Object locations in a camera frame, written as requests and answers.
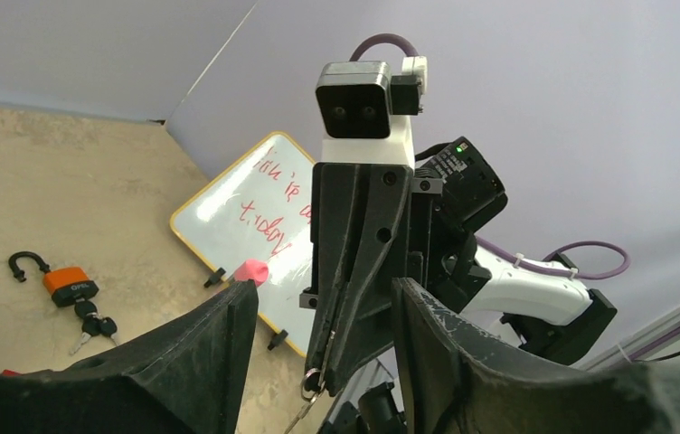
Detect orange black padlock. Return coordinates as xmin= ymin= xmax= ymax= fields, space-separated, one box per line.
xmin=7 ymin=250 xmax=99 ymax=307

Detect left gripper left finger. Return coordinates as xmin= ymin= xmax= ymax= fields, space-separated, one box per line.
xmin=0 ymin=281 xmax=259 ymax=433

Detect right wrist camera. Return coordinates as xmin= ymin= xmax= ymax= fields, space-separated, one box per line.
xmin=315 ymin=55 xmax=429 ymax=167

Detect pink cap bottle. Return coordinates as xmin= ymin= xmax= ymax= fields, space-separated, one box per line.
xmin=232 ymin=259 xmax=269 ymax=287

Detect black head keys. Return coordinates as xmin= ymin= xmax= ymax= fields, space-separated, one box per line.
xmin=70 ymin=300 xmax=119 ymax=355

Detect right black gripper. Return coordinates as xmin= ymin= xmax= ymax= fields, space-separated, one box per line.
xmin=305 ymin=137 xmax=508 ymax=396

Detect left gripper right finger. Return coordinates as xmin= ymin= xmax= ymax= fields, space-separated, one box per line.
xmin=392 ymin=278 xmax=680 ymax=433

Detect black whiteboard clip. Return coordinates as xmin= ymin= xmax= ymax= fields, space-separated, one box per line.
xmin=203 ymin=268 xmax=226 ymax=288

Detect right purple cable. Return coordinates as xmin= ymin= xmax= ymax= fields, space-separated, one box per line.
xmin=348 ymin=33 xmax=632 ymax=281

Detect whiteboard with yellow frame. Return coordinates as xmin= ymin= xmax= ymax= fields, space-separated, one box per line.
xmin=169 ymin=131 xmax=314 ymax=356

